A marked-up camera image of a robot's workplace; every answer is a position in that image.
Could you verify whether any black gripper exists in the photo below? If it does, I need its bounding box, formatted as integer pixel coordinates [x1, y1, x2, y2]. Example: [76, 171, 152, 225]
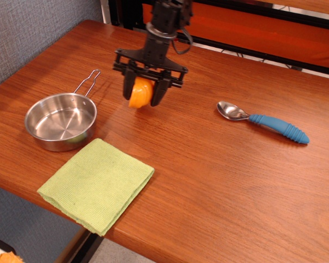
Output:
[113, 23, 188, 107]

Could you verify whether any orange plastic fruit slice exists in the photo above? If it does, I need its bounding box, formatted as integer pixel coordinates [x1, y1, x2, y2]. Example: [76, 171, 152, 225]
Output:
[128, 77, 154, 108]

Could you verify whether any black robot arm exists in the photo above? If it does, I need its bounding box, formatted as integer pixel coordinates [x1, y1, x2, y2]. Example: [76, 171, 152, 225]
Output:
[113, 1, 193, 107]

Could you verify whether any green folded cloth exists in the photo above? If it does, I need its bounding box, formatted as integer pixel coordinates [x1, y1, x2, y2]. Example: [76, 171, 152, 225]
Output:
[37, 139, 155, 236]

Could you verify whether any small steel pan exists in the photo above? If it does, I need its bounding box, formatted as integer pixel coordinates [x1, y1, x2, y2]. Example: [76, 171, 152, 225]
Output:
[24, 69, 101, 152]

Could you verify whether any orange object at bottom left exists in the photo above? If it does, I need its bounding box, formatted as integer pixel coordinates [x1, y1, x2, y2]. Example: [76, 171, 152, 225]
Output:
[0, 252, 24, 263]

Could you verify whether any black braided cable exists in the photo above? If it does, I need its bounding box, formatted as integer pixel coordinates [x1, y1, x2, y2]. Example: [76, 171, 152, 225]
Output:
[171, 26, 194, 55]

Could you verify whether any black metal frame rail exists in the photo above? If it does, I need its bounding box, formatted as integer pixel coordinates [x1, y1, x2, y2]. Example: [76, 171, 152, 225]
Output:
[111, 1, 329, 74]

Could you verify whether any blue handled metal spoon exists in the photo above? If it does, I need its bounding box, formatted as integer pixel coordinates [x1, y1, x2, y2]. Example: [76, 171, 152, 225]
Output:
[217, 101, 310, 144]

